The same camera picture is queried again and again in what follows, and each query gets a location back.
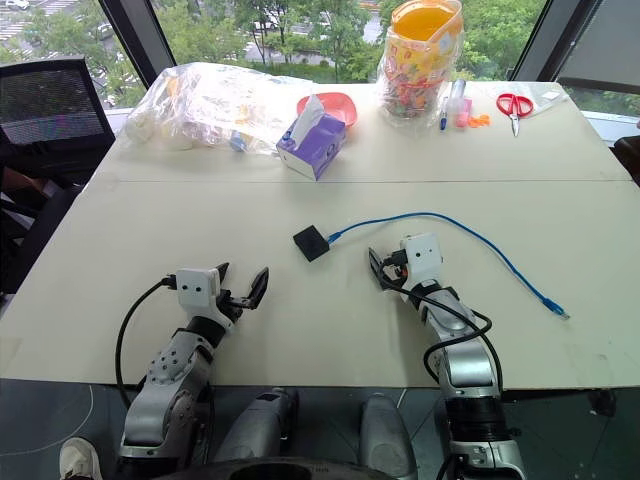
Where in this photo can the dark brown chair edge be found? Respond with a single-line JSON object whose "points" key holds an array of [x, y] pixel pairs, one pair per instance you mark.
{"points": [[629, 157]]}

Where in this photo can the grey rounded robot leg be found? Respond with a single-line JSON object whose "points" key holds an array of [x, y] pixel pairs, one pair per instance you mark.
{"points": [[255, 430], [385, 435]]}

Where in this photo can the black mesh office chair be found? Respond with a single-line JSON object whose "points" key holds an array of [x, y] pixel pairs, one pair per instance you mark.
{"points": [[47, 105]]}

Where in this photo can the grey roller blind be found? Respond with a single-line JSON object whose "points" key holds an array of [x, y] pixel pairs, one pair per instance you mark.
{"points": [[605, 45]]}

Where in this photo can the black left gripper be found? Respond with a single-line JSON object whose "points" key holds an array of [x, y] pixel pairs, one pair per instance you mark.
{"points": [[234, 304]]}

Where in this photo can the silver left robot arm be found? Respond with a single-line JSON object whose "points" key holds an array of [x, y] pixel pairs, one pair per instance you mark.
{"points": [[165, 370]]}

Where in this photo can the white shoe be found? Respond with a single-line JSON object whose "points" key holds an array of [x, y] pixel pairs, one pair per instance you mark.
{"points": [[79, 457]]}

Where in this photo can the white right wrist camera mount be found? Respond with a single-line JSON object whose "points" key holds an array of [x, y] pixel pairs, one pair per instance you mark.
{"points": [[425, 257]]}

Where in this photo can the small clear plastic bag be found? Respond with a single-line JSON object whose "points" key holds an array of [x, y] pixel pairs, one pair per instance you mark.
{"points": [[547, 97]]}

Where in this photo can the blue pen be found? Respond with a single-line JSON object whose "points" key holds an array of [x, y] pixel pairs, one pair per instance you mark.
{"points": [[443, 115]]}

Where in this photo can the colourful candy jar yellow lid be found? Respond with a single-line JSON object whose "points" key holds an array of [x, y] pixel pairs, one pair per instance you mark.
{"points": [[417, 75]]}

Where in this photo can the small black square box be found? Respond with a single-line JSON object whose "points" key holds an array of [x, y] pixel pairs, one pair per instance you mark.
{"points": [[311, 242]]}

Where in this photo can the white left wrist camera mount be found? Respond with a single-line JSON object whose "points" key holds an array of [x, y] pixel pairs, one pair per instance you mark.
{"points": [[196, 290]]}

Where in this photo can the pink plastic bowl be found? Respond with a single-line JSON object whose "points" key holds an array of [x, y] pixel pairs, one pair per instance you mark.
{"points": [[337, 106]]}

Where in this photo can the black rounded robot housing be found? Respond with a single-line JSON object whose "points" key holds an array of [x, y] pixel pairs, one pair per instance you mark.
{"points": [[280, 472]]}

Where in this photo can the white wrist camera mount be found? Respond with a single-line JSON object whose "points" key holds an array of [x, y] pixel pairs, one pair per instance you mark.
{"points": [[196, 290], [425, 257]]}

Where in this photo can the black window frame post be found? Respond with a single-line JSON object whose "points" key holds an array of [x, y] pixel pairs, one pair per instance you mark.
{"points": [[132, 40], [555, 37]]}

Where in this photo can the black table caster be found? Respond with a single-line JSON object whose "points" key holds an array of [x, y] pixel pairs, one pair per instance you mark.
{"points": [[602, 402]]}

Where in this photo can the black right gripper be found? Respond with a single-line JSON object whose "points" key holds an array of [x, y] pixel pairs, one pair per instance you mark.
{"points": [[396, 267]]}

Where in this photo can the small orange plastic pieces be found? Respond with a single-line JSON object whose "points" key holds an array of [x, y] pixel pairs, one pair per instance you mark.
{"points": [[481, 120]]}

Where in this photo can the clear plastic bag of items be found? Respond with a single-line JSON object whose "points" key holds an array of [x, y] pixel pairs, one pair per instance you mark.
{"points": [[210, 107]]}

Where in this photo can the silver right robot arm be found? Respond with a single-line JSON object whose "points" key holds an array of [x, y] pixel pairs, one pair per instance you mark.
{"points": [[465, 365]]}

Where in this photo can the purple tissue box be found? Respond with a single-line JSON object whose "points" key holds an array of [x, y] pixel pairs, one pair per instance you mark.
{"points": [[315, 145]]}

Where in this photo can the clear plastic tube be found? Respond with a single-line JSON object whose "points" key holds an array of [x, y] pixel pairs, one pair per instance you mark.
{"points": [[457, 95]]}

